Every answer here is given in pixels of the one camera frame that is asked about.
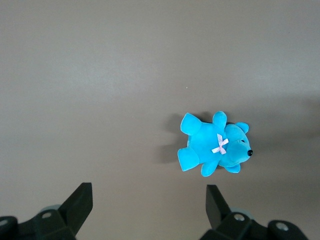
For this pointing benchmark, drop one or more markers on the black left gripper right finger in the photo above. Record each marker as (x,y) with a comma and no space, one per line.
(222,215)

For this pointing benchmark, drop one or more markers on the blue teddy bear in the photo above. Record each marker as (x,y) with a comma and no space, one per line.
(212,142)

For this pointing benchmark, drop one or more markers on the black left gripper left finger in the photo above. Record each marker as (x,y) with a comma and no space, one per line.
(67,215)

